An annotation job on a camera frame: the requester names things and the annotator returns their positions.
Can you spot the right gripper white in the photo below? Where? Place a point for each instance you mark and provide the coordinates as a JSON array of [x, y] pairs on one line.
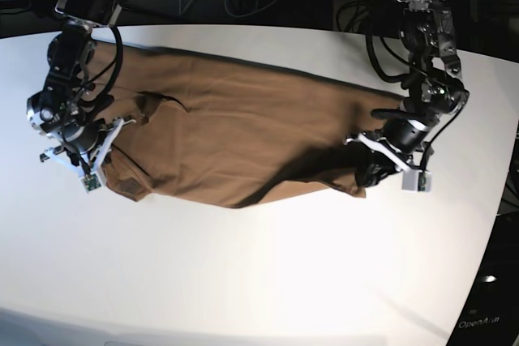
[[87, 151]]

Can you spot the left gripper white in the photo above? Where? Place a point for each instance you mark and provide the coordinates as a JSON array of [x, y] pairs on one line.
[[368, 174]]

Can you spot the brown T-shirt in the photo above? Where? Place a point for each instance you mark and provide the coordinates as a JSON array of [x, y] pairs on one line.
[[233, 133]]

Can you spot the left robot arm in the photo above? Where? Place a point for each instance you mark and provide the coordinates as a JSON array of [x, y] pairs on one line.
[[404, 144]]

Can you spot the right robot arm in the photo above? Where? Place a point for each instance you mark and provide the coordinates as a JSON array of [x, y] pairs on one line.
[[60, 111]]

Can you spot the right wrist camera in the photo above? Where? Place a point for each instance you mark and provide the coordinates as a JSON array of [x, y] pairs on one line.
[[91, 182]]

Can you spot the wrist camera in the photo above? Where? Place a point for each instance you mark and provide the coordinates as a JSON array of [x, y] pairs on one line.
[[416, 181], [91, 182]]

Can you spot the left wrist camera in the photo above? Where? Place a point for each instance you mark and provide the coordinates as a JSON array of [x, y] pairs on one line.
[[416, 181]]

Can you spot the black OpenArm base plate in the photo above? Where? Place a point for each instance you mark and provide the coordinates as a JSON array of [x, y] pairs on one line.
[[490, 313]]

